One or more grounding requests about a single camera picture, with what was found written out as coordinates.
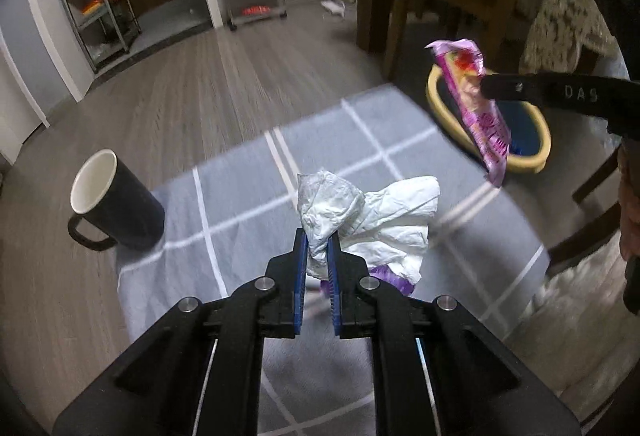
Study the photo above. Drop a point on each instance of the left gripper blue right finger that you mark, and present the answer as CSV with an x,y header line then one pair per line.
x,y
351,303

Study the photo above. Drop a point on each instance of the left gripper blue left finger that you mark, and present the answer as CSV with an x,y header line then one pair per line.
x,y
285,305

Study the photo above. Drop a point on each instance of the white tissue paper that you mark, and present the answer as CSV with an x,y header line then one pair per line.
x,y
388,228

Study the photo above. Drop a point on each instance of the purple snack wrapper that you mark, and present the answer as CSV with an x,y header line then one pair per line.
x,y
463,66

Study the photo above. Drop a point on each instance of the teal trash bin yellow rim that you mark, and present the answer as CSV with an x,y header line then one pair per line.
x,y
530,134

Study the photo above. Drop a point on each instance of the grey checked rug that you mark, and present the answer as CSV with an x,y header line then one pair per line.
x,y
377,171

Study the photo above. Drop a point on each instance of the black mug white inside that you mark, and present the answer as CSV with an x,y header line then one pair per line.
x,y
111,206

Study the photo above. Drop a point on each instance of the white power strip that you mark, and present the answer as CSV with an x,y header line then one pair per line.
x,y
333,7

